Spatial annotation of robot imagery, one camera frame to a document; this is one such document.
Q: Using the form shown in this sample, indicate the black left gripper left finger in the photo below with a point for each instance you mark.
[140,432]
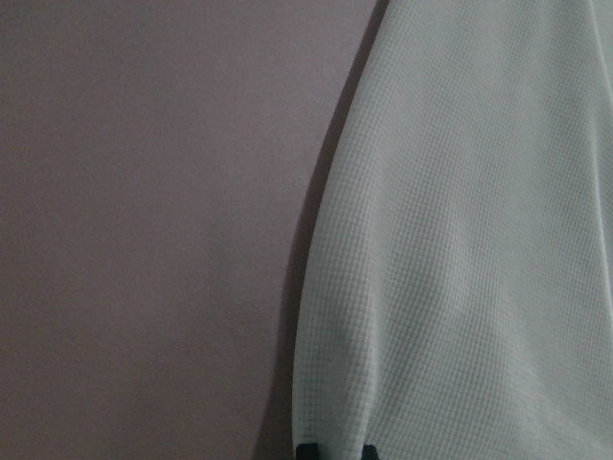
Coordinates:
[307,452]

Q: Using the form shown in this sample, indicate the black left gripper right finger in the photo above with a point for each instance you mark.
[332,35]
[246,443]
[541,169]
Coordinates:
[369,452]

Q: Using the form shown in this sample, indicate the olive green long-sleeve shirt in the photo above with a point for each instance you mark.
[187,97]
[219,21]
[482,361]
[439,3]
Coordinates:
[457,302]

